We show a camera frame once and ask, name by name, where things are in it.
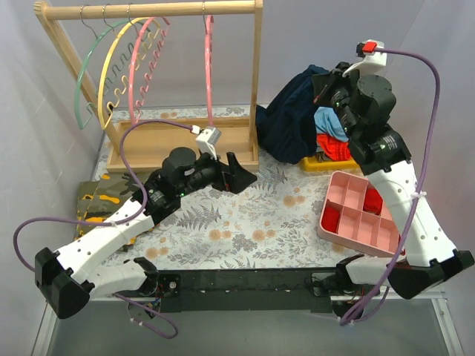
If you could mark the wooden clothes rack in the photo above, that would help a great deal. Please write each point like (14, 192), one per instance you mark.
(141, 147)

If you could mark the red cloth in organizer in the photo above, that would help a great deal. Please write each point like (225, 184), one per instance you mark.
(330, 219)
(372, 202)

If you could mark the yellow hanger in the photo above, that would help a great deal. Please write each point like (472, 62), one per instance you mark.
(117, 80)

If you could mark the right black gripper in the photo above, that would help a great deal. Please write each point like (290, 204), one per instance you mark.
(326, 86)

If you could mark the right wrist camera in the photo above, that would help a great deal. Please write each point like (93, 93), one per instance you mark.
(371, 61)

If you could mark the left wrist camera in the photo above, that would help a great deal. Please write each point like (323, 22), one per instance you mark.
(206, 141)

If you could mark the green hanger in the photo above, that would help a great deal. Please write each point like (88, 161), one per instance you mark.
(83, 78)

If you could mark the pink hanger right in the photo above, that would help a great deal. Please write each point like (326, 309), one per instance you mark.
(209, 24)

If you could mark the floral table mat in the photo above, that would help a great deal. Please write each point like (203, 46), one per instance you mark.
(272, 224)

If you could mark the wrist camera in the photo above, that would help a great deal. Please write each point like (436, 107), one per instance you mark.
(206, 141)
(371, 61)

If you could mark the pink hanger left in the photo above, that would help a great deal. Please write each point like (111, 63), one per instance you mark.
(147, 49)

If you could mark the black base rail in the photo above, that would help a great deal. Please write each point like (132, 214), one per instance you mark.
(265, 289)

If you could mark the yellow plastic tray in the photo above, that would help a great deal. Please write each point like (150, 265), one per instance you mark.
(311, 164)

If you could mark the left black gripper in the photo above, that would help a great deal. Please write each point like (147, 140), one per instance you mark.
(223, 175)

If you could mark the light blue shorts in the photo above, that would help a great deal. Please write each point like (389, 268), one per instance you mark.
(327, 122)

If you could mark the pink hanger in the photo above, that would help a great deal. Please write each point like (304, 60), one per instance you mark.
(147, 49)
(209, 24)

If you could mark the red knitted garment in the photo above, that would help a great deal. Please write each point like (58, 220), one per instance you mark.
(333, 148)

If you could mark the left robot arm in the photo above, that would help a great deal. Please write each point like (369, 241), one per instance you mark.
(69, 277)

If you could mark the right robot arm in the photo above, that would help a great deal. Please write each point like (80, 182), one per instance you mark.
(430, 256)

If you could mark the pink divided organizer tray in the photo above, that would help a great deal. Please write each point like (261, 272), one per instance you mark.
(361, 231)

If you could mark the navy blue shorts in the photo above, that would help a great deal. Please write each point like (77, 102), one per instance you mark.
(285, 127)

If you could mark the camouflage shorts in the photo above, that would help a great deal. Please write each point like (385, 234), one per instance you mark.
(99, 200)

